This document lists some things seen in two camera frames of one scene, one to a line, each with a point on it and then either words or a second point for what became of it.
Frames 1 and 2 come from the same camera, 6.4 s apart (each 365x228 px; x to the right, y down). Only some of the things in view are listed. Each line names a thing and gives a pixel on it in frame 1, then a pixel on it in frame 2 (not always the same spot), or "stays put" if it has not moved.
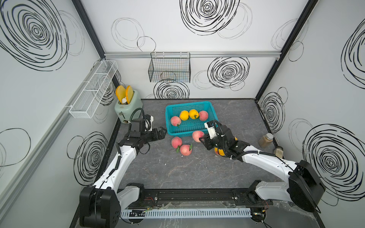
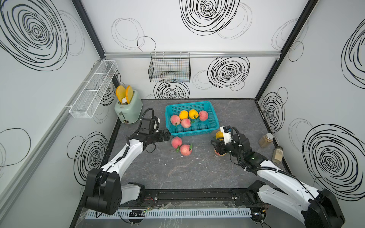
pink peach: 196,134 -> 186,123
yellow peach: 192,113 stays put
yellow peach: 184,115 stays put
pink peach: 176,141 stays put
